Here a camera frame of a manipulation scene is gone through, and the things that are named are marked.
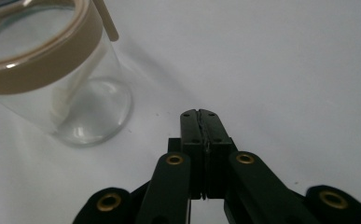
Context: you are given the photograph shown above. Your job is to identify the beige spoon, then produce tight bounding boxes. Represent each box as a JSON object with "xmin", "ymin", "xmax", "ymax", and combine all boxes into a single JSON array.
[{"xmin": 50, "ymin": 0, "xmax": 120, "ymax": 117}]

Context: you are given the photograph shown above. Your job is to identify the clear glass jar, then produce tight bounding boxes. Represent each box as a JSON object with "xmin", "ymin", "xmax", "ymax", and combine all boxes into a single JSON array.
[{"xmin": 0, "ymin": 0, "xmax": 133, "ymax": 147}]

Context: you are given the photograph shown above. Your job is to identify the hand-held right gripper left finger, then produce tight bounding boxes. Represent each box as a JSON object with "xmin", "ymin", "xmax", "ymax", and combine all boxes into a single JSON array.
[{"xmin": 168, "ymin": 108, "xmax": 207, "ymax": 201}]

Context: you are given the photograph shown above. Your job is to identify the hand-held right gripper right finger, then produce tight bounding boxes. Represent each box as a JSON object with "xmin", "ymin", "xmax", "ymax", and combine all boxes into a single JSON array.
[{"xmin": 198, "ymin": 108, "xmax": 239, "ymax": 200}]

